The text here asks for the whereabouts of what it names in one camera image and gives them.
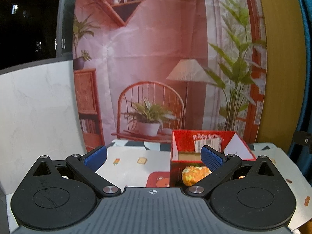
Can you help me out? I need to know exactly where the printed living room backdrop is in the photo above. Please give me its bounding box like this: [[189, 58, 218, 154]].
[[73, 0, 267, 150]]

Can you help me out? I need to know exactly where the yellow orange plush toy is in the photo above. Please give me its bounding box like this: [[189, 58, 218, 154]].
[[181, 166, 212, 186]]

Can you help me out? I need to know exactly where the red strawberry cardboard box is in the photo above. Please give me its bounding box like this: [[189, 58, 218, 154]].
[[170, 130, 256, 187]]

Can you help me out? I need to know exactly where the white marble board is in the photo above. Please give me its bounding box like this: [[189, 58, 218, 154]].
[[1, 61, 86, 194]]

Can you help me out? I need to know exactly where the blue curtain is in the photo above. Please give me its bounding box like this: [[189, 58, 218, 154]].
[[288, 0, 311, 183]]

